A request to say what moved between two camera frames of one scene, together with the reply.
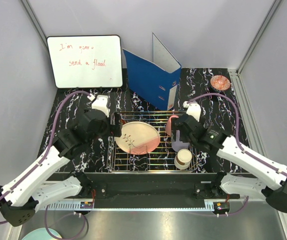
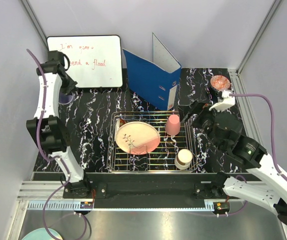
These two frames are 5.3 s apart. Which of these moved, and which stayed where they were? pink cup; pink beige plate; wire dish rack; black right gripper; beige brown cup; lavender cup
Moved: lavender cup; black right gripper
Stayed: beige brown cup; wire dish rack; pink cup; pink beige plate
